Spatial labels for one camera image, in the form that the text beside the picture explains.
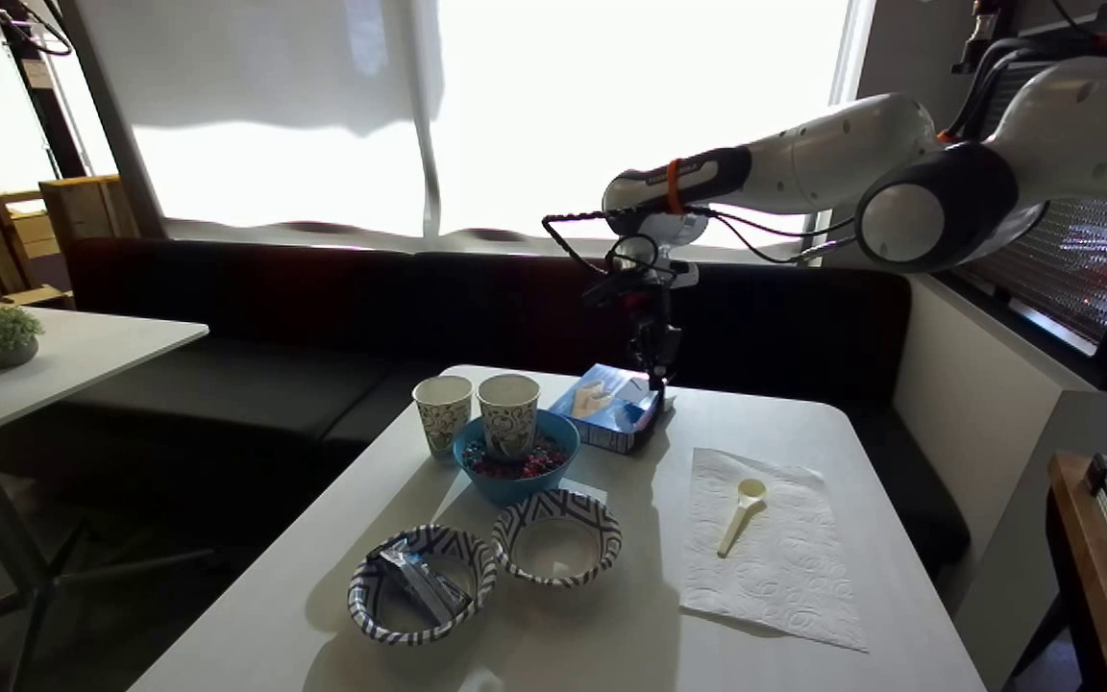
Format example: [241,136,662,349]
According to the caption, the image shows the large tilted monitor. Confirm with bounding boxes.
[934,187,1107,396]

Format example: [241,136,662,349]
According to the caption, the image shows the silver blue wrapper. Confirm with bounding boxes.
[369,538,465,625]

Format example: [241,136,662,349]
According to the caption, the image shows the orange cable strap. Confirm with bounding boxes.
[658,153,689,220]

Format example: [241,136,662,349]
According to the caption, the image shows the white paper napkin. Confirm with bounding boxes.
[658,443,874,652]

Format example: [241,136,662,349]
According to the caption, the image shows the white window blind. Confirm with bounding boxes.
[69,0,448,137]

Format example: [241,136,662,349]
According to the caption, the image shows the white side table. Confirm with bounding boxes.
[0,302,215,692]

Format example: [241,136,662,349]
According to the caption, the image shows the patterned white paper cup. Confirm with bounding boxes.
[406,374,478,465]
[478,370,547,461]

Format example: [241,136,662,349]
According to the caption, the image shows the wooden shelf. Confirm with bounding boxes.
[1040,446,1107,692]

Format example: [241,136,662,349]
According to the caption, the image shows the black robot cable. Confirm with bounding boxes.
[537,204,866,282]

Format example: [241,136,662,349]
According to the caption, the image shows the blue bowl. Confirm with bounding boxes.
[448,409,585,506]

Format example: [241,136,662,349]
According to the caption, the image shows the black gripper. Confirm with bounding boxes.
[605,232,701,396]

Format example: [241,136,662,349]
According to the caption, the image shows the red snacks in bowl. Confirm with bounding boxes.
[470,437,569,479]

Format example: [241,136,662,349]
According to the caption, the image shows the cream plastic spoon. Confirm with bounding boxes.
[711,475,771,560]

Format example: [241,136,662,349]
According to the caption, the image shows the black bench sofa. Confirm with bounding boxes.
[56,233,971,573]

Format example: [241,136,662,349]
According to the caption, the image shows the black stand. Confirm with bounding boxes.
[0,0,91,183]

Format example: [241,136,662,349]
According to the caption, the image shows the blue snack box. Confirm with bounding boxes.
[547,360,671,456]

